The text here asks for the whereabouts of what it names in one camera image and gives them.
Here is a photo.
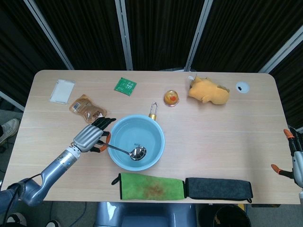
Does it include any dark grey microfiber cloth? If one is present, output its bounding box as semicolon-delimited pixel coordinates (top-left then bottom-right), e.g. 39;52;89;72
184;177;253;203

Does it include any yellow plush toy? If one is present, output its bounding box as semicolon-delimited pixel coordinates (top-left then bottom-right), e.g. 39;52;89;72
188;75;231;105

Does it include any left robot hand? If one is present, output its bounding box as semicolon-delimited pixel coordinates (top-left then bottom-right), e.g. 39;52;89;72
72;117;117;155

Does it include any brass padlock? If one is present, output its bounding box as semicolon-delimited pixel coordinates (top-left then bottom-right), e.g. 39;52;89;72
148;102;159;121

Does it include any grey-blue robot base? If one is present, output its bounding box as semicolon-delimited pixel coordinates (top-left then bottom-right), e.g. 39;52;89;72
94;201;197;227

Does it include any white table cable grommet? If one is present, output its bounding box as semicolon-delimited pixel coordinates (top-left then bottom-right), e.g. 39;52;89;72
235;81;250;94

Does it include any beige sneaker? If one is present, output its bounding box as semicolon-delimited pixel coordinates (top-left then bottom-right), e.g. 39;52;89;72
0;118;21;146

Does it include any dark fabric partition panel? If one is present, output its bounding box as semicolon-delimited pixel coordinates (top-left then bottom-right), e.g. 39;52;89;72
0;0;71;108
190;0;303;73
124;0;205;71
269;39;303;130
33;0;127;70

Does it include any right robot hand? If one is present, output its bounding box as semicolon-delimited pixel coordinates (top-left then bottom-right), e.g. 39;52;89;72
271;127;303;188

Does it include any green microfiber cloth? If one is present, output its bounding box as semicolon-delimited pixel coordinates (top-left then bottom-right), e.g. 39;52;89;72
111;173;185;201

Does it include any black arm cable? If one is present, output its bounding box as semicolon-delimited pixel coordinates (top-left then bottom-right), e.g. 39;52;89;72
0;173;43;227

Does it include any grey metal partition post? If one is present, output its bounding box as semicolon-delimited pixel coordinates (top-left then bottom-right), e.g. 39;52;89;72
115;0;134;71
184;0;214;72
257;30;303;73
0;90;25;112
23;0;74;70

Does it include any white plastic packet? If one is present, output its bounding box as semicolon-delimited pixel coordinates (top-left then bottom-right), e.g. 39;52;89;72
49;79;76;105

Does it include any light blue plastic bowl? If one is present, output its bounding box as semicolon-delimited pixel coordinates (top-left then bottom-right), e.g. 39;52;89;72
110;114;166;172

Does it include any brown sauce pouch with spout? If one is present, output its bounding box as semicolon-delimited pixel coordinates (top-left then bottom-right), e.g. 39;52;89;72
69;94;107;124

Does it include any green circuit board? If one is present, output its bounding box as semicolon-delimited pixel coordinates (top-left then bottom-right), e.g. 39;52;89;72
114;77;138;96

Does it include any black trash bin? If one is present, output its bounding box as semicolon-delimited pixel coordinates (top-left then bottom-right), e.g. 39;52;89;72
212;204;252;227

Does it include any metal ladle with black handle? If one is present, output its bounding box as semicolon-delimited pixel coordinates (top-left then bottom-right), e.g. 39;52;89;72
98;140;148;162

